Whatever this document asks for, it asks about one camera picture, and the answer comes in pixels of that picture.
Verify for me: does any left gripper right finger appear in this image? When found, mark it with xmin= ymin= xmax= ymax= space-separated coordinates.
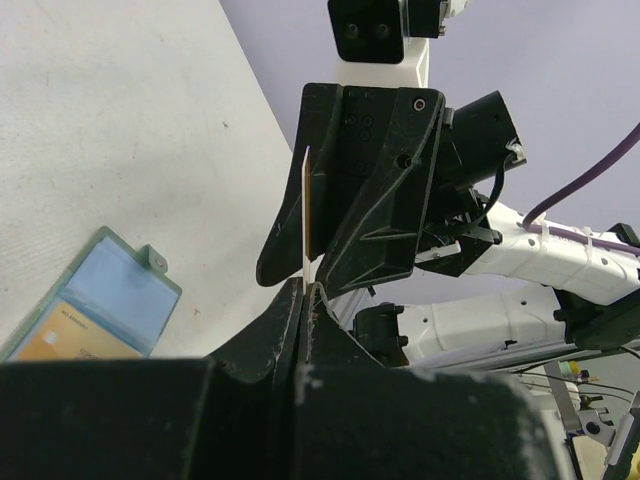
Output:
xmin=292 ymin=283 xmax=574 ymax=479

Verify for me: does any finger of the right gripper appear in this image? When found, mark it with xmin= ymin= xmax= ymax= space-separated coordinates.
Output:
xmin=316 ymin=107 xmax=445 ymax=295
xmin=256 ymin=83 xmax=344 ymax=287

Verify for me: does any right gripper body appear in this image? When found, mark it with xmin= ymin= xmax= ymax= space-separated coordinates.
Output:
xmin=299 ymin=82 xmax=447 ymax=226

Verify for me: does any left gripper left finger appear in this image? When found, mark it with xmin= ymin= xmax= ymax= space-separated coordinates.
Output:
xmin=1 ymin=278 xmax=304 ymax=479

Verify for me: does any gold card with magnetic stripe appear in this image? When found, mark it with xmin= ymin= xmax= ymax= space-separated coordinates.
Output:
xmin=301 ymin=145 xmax=312 ymax=295

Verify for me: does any gold VIP card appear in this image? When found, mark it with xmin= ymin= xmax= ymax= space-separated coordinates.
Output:
xmin=10 ymin=301 xmax=141 ymax=361

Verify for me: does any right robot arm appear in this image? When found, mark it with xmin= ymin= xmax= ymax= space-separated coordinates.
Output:
xmin=256 ymin=83 xmax=639 ymax=366

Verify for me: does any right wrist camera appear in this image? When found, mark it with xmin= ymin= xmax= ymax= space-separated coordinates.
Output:
xmin=327 ymin=0 xmax=470 ymax=88

